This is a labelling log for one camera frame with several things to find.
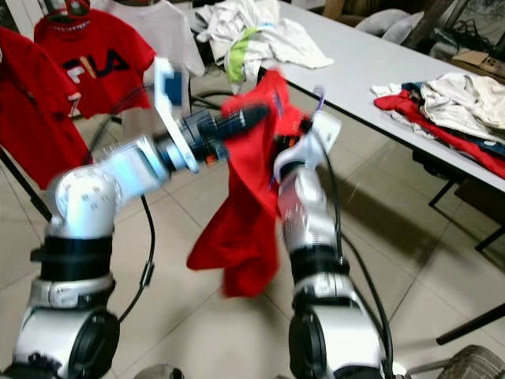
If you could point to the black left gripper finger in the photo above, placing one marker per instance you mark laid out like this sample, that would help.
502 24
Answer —
245 118

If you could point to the purple plastic hanger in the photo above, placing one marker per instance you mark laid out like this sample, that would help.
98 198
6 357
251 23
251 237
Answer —
317 103

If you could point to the red collared shirt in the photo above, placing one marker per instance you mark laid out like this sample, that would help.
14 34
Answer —
245 229

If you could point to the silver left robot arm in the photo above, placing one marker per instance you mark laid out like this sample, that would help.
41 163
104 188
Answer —
87 205

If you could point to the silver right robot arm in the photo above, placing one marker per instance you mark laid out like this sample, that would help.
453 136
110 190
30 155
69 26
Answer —
316 237

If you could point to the green white garment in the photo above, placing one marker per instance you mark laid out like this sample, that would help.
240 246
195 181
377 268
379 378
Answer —
237 59

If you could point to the white crumpled garment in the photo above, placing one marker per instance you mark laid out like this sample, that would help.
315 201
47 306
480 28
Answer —
296 43

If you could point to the white T-shirt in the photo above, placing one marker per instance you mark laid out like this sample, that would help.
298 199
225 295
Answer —
170 31

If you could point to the red FILA T-shirt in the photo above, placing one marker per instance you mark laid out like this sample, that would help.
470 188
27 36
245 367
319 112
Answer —
95 99

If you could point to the white table black legs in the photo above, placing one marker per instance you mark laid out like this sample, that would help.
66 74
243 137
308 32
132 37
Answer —
371 59

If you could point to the blue jeans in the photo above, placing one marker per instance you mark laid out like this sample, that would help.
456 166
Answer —
413 87

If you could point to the grey pillow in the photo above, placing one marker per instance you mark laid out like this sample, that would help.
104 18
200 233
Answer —
406 28
379 20

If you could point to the red polo shirt white trim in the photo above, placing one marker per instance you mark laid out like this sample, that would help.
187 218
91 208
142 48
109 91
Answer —
39 110

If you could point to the white striped garment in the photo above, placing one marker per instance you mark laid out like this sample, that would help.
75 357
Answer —
461 103

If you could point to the black clothes rack silver bar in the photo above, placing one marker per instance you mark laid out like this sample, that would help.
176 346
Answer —
24 181

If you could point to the grey chair plaid cushion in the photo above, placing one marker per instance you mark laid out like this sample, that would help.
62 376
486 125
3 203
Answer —
473 363

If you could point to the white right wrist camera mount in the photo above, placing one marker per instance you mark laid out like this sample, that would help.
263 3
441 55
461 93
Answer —
312 142

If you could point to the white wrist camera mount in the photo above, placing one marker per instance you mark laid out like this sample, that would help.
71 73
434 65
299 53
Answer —
168 118
312 142

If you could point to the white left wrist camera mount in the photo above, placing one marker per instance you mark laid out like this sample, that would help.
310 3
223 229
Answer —
168 118

